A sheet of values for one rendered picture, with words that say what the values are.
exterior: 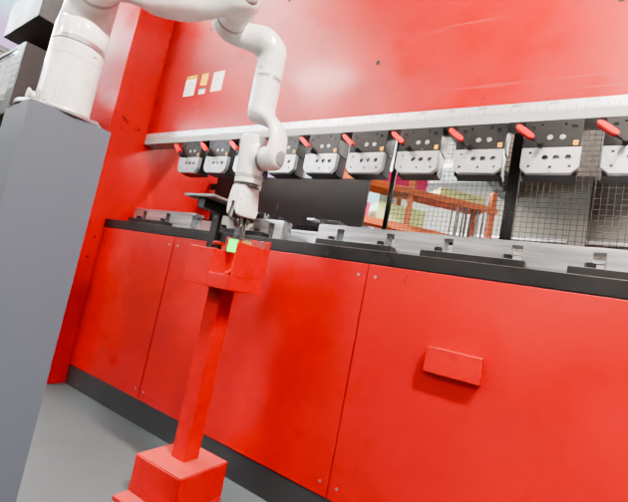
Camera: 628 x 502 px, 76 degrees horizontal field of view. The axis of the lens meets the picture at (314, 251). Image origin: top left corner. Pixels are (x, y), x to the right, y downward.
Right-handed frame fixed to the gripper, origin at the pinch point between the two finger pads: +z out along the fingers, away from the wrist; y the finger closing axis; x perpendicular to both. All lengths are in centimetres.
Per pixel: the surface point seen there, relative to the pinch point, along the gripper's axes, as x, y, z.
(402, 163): 37, -37, -33
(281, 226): -11.6, -37.4, -7.1
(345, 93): 7, -41, -63
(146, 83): -121, -38, -80
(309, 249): 12.1, -23.9, 1.3
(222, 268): -4.4, 0.2, 12.0
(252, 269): 5.0, -3.3, 10.7
